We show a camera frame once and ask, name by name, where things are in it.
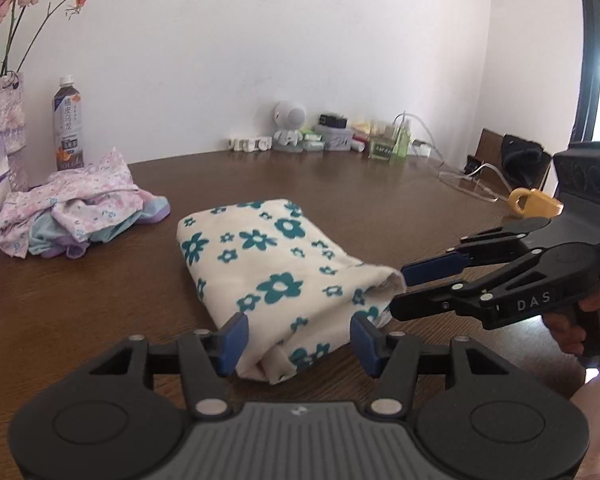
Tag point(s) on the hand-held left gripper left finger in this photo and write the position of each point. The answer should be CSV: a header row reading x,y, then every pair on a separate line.
x,y
232,342

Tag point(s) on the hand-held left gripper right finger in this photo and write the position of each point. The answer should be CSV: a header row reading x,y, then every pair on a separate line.
x,y
365,345

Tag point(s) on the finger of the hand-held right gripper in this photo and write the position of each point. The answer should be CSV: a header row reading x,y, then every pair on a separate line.
x,y
430,267
425,305

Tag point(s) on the cream teal-flowered garment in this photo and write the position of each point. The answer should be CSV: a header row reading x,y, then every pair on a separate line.
x,y
260,260

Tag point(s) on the person's right hand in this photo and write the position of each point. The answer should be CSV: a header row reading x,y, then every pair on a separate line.
x,y
560,332

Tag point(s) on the yellow mug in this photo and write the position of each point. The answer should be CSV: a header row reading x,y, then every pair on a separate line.
x,y
540,205

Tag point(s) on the black pouch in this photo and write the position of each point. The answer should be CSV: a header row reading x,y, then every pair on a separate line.
x,y
522,160

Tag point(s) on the black phone stand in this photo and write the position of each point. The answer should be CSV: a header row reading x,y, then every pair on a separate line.
x,y
471,164

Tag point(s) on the green spray bottle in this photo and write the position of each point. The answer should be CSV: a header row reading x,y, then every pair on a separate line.
x,y
401,142

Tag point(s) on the glass cup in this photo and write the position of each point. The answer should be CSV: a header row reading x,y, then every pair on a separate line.
x,y
381,147

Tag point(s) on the small red-white tube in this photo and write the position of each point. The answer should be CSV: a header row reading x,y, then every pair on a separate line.
x,y
358,146

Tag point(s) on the light blue purple-trimmed garment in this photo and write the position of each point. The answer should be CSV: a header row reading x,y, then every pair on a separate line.
x,y
152,210

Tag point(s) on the small yellow box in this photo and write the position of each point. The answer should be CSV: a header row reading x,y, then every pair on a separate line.
x,y
362,127

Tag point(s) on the small green-white boxes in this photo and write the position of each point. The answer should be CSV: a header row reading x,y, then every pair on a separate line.
x,y
312,141

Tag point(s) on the small black box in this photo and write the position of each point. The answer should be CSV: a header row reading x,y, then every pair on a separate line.
x,y
332,121

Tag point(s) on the pink floral garment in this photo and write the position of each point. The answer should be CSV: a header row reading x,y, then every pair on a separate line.
x,y
95,195

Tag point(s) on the white robot figurine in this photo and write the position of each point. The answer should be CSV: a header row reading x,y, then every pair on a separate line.
x,y
290,115

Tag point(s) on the tea bottle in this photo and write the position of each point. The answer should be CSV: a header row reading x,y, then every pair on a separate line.
x,y
69,125

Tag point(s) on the pink mottled vase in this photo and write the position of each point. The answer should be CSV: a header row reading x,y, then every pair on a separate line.
x,y
7,105

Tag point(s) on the dark window frame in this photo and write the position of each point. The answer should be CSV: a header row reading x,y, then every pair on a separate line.
x,y
587,60

